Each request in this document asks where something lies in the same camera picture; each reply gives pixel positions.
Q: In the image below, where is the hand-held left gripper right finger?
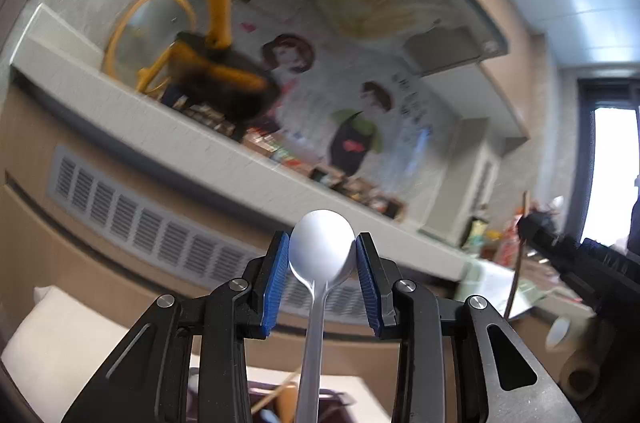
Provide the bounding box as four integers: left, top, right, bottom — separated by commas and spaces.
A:
355, 231, 583, 423

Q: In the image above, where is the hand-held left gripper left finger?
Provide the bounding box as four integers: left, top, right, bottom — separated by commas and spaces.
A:
60, 230, 291, 423

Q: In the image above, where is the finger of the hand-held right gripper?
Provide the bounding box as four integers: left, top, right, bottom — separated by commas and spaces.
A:
517, 209, 581, 266

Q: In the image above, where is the silver metal spoon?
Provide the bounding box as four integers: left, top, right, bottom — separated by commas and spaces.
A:
290, 209, 356, 423

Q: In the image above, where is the dark purple utensil tray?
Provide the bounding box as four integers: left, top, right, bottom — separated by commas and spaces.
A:
187, 368, 356, 423

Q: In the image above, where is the white tape roll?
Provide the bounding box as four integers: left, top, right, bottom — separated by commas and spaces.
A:
545, 317, 574, 352

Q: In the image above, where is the dark framed window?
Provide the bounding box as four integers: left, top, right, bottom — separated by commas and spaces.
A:
575, 78, 640, 249

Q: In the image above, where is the brown tape roll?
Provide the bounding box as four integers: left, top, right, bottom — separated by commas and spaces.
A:
560, 350, 602, 402

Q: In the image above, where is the row of small packets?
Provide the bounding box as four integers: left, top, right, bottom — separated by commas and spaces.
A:
185, 100, 407, 220

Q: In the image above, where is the grey vent grille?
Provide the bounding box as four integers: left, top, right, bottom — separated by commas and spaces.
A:
47, 145, 381, 319

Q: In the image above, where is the yellow and black appliance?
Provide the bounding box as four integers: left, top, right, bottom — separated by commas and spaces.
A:
102, 0, 281, 126

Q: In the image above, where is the wall poster with figures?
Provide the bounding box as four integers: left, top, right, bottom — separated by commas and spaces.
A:
230, 0, 461, 204

